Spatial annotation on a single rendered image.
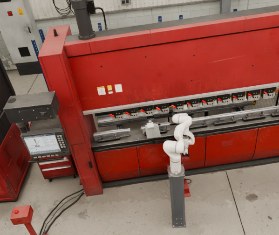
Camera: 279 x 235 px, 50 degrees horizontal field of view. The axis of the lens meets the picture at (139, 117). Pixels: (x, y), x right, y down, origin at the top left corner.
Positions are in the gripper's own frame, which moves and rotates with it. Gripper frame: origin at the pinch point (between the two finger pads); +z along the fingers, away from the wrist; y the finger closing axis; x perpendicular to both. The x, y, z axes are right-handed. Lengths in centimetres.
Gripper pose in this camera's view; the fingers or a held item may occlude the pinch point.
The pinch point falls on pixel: (185, 154)
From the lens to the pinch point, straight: 396.7
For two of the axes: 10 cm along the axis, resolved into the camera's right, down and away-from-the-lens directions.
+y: 1.3, 6.6, -7.4
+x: 9.9, -1.6, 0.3
